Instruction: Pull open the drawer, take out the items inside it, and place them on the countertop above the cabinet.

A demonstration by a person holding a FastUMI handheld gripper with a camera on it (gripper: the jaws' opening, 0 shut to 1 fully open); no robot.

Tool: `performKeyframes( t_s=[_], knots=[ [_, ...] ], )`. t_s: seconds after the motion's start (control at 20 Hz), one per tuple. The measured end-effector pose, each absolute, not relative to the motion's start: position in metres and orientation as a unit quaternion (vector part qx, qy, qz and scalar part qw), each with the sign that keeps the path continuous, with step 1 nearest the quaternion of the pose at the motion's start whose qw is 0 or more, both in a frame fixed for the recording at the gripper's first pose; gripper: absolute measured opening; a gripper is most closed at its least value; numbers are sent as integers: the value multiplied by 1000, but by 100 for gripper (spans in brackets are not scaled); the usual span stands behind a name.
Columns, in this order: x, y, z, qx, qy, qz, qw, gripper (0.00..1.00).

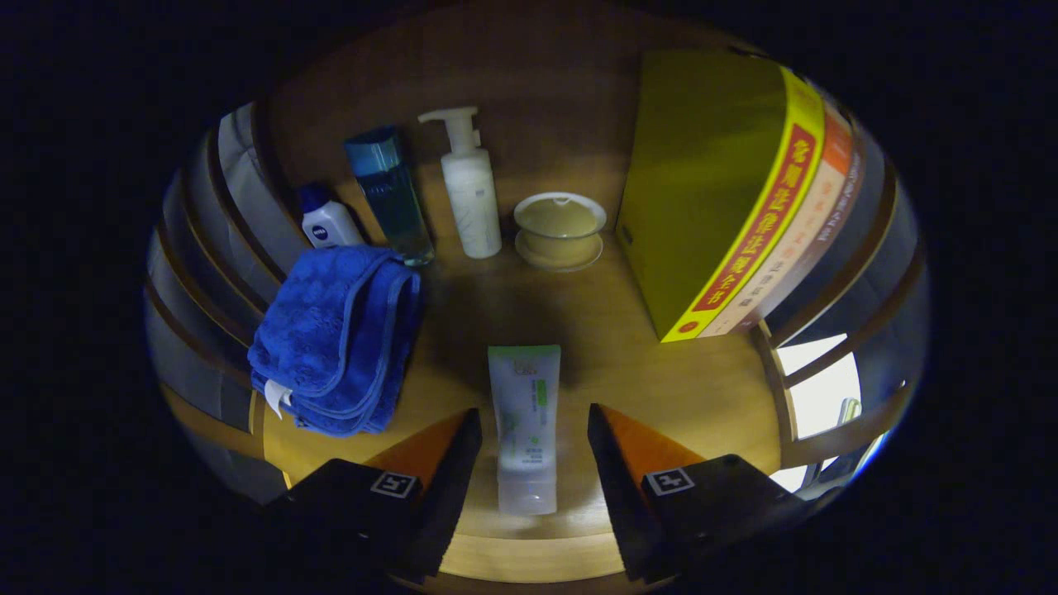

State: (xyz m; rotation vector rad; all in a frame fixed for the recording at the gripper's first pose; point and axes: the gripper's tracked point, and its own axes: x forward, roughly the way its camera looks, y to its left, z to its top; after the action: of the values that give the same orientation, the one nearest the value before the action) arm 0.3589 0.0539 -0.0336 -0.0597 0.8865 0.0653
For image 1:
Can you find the white pump bottle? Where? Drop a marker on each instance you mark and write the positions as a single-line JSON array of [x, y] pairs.
[[469, 198]]

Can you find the brown book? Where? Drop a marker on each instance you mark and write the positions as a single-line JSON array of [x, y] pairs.
[[839, 215]]

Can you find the white and green tube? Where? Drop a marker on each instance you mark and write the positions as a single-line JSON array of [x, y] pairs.
[[525, 413]]

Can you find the wooden countertop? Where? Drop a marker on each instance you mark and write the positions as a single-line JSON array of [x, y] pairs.
[[612, 364]]

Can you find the teal bottle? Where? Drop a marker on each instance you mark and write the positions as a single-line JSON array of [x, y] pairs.
[[393, 198]]

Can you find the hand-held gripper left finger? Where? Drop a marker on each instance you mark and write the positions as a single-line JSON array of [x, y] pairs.
[[450, 479]]

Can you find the orange and beige book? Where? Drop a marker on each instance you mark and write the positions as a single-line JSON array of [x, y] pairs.
[[806, 223]]

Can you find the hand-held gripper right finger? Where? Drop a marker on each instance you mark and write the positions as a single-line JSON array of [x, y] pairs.
[[616, 479]]

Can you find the beige lidded teacup with saucer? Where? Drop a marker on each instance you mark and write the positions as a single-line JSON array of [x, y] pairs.
[[559, 227]]

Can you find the small white blue-capped bottle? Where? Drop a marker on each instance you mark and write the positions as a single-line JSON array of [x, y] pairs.
[[329, 223]]

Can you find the blue folded towel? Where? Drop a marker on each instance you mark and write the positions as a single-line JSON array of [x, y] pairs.
[[331, 339]]

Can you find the wooden cabinet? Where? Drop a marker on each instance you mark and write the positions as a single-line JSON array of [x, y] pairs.
[[537, 66]]

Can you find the yellow book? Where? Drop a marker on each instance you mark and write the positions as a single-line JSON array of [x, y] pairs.
[[702, 182]]

